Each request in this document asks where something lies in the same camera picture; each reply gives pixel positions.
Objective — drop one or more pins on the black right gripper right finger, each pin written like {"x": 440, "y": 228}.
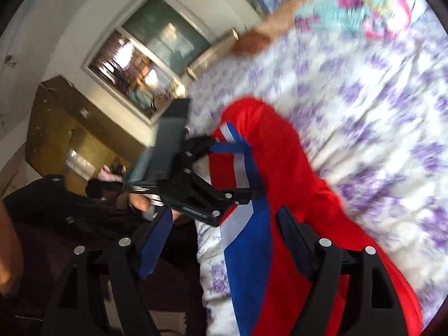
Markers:
{"x": 351, "y": 292}

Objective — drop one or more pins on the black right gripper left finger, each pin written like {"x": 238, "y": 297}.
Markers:
{"x": 77, "y": 306}

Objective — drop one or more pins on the red pants with blue-white stripes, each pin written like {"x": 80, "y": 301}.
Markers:
{"x": 266, "y": 290}

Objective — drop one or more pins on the person's left hand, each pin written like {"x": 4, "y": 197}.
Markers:
{"x": 138, "y": 202}

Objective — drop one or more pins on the yellow wooden cabinet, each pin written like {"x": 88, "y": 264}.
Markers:
{"x": 68, "y": 135}

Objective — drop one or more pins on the brown orange pillow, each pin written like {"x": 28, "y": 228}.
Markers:
{"x": 268, "y": 30}

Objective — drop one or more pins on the purple floral white bedsheet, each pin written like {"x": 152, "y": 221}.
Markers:
{"x": 371, "y": 115}

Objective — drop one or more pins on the folded colourful turquoise pink quilt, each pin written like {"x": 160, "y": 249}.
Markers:
{"x": 378, "y": 19}

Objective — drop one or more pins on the window with white frame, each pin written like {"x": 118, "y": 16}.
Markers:
{"x": 142, "y": 56}

